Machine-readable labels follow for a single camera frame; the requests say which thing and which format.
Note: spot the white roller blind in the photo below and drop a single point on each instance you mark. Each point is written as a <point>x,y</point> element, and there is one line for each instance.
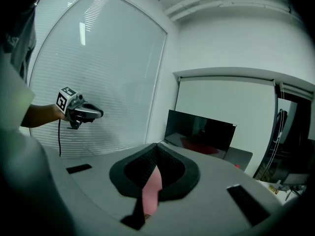
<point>221,99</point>

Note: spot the white ceiling ducts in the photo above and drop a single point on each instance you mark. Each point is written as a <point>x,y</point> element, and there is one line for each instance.
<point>221,1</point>

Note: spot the small black monitor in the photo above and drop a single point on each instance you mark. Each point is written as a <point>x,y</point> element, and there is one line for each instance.
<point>295,178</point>

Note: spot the wide black monitor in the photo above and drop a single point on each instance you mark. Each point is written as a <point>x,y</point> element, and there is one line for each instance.
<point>197,129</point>

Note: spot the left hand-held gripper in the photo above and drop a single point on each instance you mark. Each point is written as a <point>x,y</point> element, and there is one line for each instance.
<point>62,101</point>

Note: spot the grey laptop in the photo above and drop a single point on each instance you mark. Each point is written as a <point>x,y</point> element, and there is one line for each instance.
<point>242,157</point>

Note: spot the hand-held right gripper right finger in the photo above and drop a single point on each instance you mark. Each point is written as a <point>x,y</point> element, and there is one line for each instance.
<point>190,178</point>

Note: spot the person's left forearm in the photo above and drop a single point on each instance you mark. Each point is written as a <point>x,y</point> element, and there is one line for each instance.
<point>41,115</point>

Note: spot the person's grey shirt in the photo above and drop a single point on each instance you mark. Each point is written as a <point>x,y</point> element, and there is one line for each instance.
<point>19,40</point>

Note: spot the yellow card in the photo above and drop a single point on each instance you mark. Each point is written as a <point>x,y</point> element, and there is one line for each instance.
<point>274,189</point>

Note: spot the black door frame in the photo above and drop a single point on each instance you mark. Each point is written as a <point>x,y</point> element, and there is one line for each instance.
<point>268,144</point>

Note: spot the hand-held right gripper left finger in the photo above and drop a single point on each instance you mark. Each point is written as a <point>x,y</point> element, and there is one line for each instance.
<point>118,178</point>

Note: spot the glass partition with blinds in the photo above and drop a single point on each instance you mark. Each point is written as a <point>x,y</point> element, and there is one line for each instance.
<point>110,70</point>

